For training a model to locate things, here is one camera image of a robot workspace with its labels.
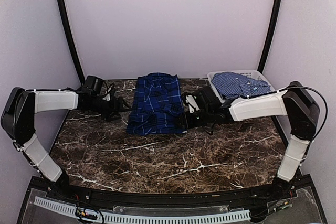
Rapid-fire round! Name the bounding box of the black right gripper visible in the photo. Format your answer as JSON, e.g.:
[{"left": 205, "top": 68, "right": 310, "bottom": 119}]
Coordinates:
[{"left": 175, "top": 107, "right": 213, "bottom": 130}]

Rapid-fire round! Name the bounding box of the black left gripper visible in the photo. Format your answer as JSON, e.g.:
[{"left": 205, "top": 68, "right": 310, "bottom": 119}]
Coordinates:
[{"left": 87, "top": 95, "right": 132, "bottom": 122}]

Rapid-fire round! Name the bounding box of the blue plaid long sleeve shirt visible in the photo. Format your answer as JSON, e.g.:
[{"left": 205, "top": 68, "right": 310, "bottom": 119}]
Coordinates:
[{"left": 126, "top": 72, "right": 187, "bottom": 136}]

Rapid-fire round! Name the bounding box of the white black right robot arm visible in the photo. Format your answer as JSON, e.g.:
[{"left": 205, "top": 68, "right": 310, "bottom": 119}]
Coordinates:
[{"left": 176, "top": 81, "right": 324, "bottom": 200}]

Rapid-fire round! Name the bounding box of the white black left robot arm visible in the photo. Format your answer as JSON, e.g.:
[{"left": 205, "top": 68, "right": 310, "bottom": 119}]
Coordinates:
[{"left": 1, "top": 87, "right": 131, "bottom": 201}]

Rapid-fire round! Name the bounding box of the blue small-check shirt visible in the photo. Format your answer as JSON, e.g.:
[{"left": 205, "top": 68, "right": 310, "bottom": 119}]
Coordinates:
[{"left": 211, "top": 72, "right": 271, "bottom": 99}]

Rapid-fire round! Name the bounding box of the white plastic laundry basket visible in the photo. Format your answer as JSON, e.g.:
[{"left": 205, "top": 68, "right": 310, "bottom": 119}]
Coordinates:
[{"left": 207, "top": 70, "right": 274, "bottom": 102}]

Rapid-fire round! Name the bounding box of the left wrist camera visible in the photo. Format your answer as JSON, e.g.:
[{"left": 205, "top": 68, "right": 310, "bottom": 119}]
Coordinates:
[{"left": 77, "top": 76, "right": 115, "bottom": 101}]

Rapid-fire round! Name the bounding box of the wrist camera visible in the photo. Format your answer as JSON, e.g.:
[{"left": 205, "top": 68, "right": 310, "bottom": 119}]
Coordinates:
[
  {"left": 182, "top": 86, "right": 222, "bottom": 113},
  {"left": 77, "top": 76, "right": 115, "bottom": 101}
]

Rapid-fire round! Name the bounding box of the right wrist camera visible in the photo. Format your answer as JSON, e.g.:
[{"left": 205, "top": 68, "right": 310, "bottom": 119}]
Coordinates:
[{"left": 182, "top": 86, "right": 222, "bottom": 113}]

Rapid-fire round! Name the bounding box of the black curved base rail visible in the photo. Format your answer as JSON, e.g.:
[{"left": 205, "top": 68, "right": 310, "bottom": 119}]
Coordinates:
[{"left": 28, "top": 175, "right": 318, "bottom": 210}]

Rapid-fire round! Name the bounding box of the white slotted cable duct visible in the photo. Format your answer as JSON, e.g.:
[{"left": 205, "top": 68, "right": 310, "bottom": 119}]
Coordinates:
[{"left": 33, "top": 196, "right": 250, "bottom": 223}]

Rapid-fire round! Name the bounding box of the black frame post left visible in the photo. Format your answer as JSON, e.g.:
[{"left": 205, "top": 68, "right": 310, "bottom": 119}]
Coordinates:
[{"left": 57, "top": 0, "right": 85, "bottom": 84}]

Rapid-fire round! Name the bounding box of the black frame post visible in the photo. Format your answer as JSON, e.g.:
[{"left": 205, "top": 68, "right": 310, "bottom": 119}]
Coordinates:
[
  {"left": 57, "top": 0, "right": 85, "bottom": 84},
  {"left": 257, "top": 0, "right": 281, "bottom": 73}
]

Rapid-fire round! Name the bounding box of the black frame post right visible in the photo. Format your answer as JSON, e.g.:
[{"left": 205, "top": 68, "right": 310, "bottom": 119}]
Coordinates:
[{"left": 257, "top": 0, "right": 281, "bottom": 73}]

